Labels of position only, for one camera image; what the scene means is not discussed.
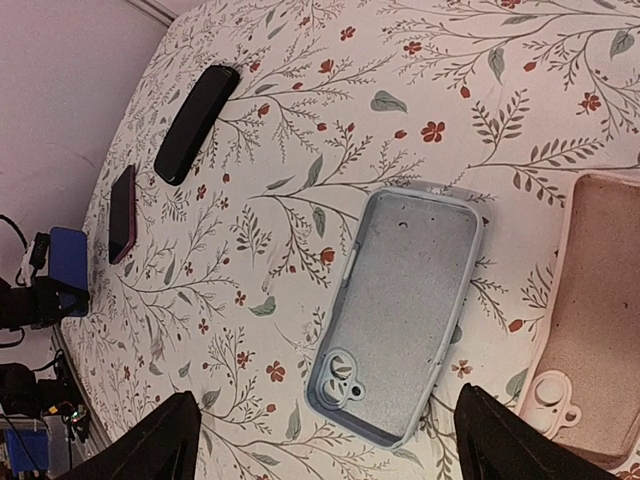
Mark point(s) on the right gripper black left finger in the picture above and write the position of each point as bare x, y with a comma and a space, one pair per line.
163, 445

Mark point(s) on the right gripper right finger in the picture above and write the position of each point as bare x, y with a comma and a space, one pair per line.
495, 443

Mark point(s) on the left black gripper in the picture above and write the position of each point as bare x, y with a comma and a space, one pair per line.
37, 306

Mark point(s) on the black phone white case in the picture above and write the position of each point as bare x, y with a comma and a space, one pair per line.
68, 265

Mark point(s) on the pink phone case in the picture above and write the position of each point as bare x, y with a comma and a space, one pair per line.
582, 388

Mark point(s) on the light blue phone case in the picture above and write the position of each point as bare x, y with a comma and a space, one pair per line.
394, 312

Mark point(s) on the blue plastic bin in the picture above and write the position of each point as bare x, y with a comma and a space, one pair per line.
27, 450

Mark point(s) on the floral patterned table mat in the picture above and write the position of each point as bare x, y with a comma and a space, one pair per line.
264, 135

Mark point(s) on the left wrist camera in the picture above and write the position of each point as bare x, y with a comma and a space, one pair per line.
34, 260

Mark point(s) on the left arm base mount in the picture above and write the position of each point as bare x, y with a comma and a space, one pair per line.
23, 394

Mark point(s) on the left aluminium frame post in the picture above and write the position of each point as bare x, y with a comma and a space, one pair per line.
155, 10

